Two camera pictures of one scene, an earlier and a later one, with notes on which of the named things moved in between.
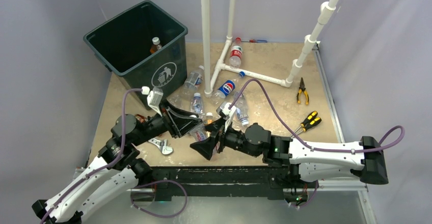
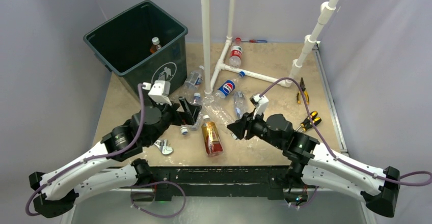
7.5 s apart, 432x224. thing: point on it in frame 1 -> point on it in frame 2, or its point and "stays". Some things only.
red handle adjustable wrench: (162, 144) stays
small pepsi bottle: (226, 88) stays
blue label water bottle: (242, 109) stays
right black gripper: (206, 147) -> (239, 127)
